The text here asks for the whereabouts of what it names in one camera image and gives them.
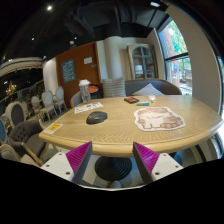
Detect dark red small box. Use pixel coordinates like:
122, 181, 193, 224
124, 97, 139, 104

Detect small white round object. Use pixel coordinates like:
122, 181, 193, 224
149, 95, 156, 102

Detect striped cushion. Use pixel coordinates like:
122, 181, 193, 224
103, 77, 126, 98

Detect black computer mouse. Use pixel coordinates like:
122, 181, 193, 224
86, 111, 107, 124

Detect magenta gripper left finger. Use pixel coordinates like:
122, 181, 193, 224
66, 142, 92, 184

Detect round wooden table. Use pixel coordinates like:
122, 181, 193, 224
39, 95, 223, 181

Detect light grey pillow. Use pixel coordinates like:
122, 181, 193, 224
133, 84, 162, 96

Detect blue wall poster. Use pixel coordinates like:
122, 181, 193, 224
62, 59, 75, 83

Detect grey tufted armchair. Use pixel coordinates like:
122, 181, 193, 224
9, 120, 48, 165

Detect tall clear tumbler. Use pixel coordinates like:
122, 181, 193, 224
79, 79, 91, 104

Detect white paper leaflet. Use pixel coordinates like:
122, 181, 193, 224
74, 102, 103, 114

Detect teal small pack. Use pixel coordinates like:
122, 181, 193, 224
137, 101, 149, 106

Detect white dining chair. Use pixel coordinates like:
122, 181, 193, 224
42, 90, 56, 117
54, 86, 67, 109

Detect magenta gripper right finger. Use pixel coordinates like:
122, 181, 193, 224
132, 142, 159, 184

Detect yellow sticker card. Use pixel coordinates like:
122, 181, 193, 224
44, 123, 62, 134

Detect arched wooden cabinet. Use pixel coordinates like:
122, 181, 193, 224
127, 43, 158, 80

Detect grey sofa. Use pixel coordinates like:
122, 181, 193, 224
125, 79, 181, 96

